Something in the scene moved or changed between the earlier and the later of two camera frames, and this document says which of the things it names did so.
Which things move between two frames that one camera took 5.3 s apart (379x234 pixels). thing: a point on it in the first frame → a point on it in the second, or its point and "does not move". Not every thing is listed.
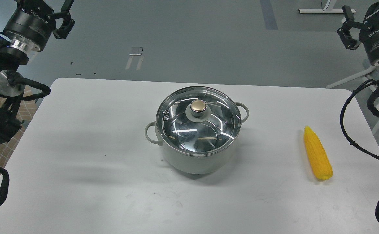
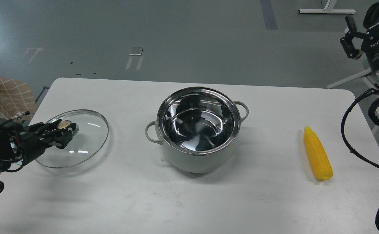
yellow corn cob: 318,154 does not move
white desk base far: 328,9 does not move
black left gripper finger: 62,32 → 52,126
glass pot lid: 198,120 → 92,131
